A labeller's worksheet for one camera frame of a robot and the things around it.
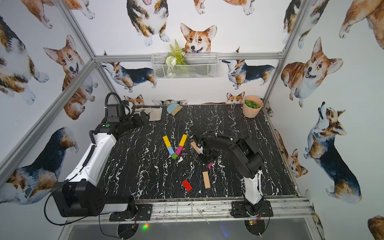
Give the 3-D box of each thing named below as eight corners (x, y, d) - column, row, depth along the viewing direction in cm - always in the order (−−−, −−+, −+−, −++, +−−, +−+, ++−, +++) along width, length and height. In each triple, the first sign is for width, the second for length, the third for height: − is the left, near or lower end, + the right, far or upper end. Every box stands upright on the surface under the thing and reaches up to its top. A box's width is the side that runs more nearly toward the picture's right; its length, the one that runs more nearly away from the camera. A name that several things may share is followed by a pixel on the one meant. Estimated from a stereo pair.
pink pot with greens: (242, 118, 115) (246, 107, 106) (240, 106, 124) (243, 95, 114) (260, 118, 115) (265, 107, 106) (256, 106, 124) (260, 95, 114)
